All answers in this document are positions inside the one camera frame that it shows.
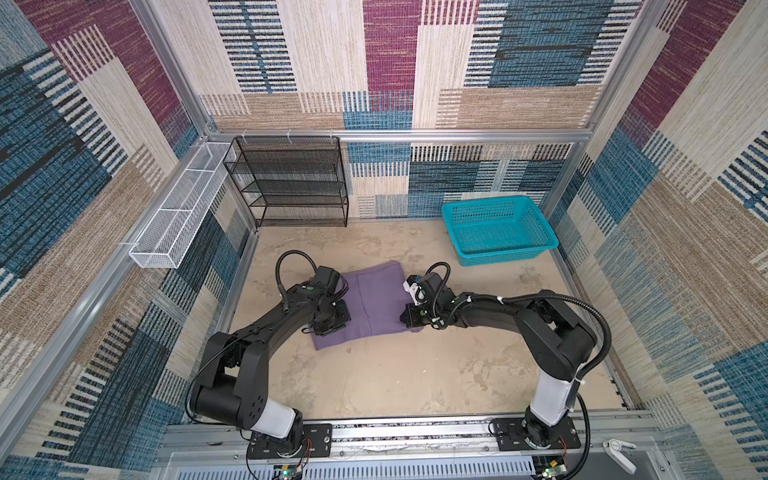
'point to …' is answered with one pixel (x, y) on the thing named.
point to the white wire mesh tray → (166, 238)
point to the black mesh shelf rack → (291, 181)
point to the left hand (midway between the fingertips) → (346, 322)
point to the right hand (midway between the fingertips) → (406, 320)
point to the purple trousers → (377, 297)
